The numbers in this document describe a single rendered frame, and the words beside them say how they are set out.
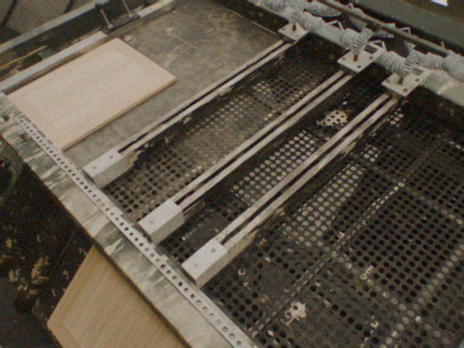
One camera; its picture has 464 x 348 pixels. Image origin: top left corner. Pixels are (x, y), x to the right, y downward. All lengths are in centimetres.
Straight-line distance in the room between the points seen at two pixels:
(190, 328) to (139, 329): 45
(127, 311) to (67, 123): 75
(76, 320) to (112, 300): 20
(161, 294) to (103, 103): 89
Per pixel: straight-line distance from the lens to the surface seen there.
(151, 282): 126
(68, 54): 213
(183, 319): 120
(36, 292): 198
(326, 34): 197
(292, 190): 137
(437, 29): 227
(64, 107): 188
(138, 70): 196
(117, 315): 167
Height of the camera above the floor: 141
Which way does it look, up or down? 10 degrees down
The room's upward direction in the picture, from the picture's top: 33 degrees clockwise
